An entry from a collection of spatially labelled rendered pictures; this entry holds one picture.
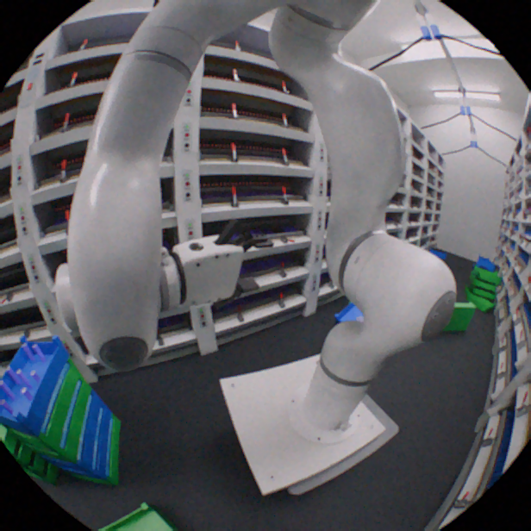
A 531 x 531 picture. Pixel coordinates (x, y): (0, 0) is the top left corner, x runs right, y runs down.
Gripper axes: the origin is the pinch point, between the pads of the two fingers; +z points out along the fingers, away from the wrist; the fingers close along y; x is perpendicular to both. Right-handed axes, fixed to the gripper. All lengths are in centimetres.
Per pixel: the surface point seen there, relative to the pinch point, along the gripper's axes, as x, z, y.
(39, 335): -50, -71, 60
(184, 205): -50, 4, 7
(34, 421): 2, -57, 31
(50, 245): -57, -51, 20
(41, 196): -63, -54, 3
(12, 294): -60, -81, 42
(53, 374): -13, -51, 35
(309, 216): -41, 72, 7
